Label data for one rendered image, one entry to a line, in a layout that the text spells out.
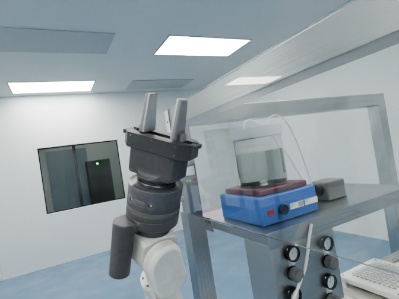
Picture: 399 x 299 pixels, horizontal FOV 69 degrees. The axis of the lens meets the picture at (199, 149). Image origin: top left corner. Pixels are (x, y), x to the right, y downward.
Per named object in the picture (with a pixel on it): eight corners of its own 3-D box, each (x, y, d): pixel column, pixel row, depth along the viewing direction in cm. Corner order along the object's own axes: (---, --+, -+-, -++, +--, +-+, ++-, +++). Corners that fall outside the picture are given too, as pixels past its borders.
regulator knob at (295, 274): (295, 286, 67) (293, 267, 67) (288, 282, 69) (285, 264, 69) (306, 280, 69) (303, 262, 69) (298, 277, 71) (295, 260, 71)
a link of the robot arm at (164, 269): (180, 238, 46) (192, 290, 53) (149, 213, 53) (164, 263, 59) (146, 263, 43) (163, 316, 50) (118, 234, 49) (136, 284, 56)
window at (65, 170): (46, 215, 496) (35, 148, 497) (46, 215, 497) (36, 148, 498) (126, 198, 559) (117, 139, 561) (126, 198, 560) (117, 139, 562)
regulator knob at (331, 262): (331, 272, 72) (329, 255, 72) (323, 269, 75) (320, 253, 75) (341, 268, 74) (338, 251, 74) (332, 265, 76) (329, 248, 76)
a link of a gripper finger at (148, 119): (147, 93, 43) (143, 133, 44) (159, 92, 46) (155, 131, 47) (138, 91, 43) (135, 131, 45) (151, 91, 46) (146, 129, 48)
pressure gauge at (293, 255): (289, 264, 68) (287, 248, 68) (285, 263, 69) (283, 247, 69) (301, 259, 70) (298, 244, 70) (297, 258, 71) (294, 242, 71)
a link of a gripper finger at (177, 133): (184, 98, 44) (179, 137, 46) (174, 98, 41) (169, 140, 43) (194, 99, 43) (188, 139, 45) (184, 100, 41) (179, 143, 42)
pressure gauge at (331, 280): (328, 292, 73) (325, 277, 73) (323, 290, 74) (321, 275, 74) (338, 286, 75) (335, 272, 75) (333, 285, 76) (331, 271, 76)
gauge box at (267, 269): (283, 331, 67) (269, 247, 68) (255, 312, 77) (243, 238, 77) (345, 298, 77) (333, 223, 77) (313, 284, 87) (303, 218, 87)
